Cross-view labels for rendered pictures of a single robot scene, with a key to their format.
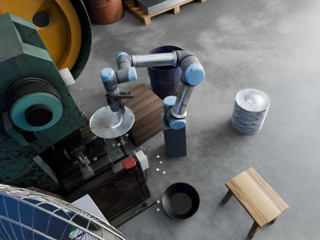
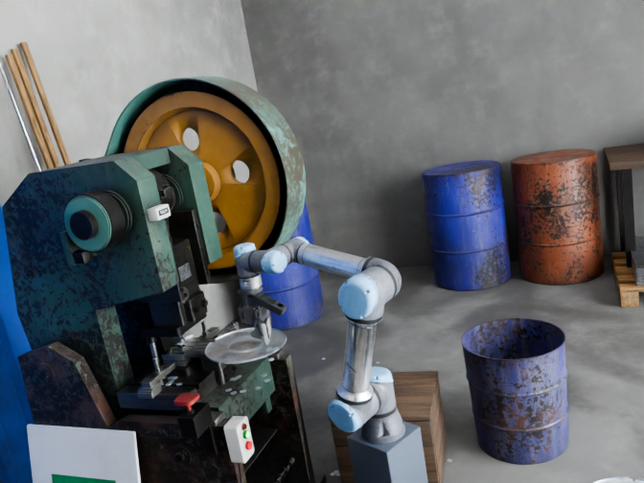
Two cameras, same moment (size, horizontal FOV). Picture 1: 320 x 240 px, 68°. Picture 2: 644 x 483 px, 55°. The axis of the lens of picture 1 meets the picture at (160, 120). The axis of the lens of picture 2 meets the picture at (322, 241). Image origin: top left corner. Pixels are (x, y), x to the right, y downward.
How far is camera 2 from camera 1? 1.46 m
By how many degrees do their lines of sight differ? 53
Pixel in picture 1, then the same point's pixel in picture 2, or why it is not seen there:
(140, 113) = not seen: hidden behind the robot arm
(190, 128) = not seen: outside the picture
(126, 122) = (255, 354)
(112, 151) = (216, 395)
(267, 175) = not seen: outside the picture
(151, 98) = (416, 398)
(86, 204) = (126, 450)
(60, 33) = (257, 195)
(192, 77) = (345, 296)
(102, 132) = (217, 351)
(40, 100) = (90, 207)
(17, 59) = (106, 166)
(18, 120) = (68, 222)
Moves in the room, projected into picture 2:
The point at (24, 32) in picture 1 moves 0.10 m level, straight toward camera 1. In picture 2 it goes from (175, 164) to (160, 168)
